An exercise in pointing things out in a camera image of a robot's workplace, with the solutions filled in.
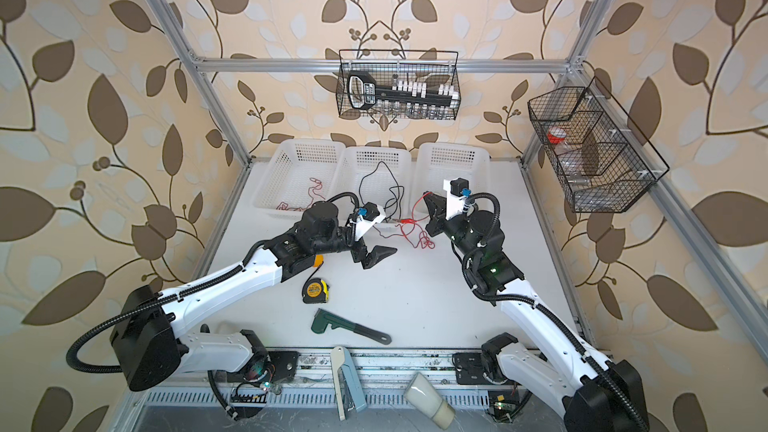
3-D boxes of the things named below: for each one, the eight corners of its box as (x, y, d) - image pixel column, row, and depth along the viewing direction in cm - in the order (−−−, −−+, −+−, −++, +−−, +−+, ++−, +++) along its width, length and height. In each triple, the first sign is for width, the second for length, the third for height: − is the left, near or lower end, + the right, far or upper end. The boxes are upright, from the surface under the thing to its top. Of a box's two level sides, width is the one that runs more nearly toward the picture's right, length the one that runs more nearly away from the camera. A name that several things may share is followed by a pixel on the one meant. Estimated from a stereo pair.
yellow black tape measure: (304, 303, 87) (302, 299, 84) (308, 282, 91) (306, 278, 88) (328, 303, 87) (326, 299, 84) (331, 282, 91) (329, 278, 88)
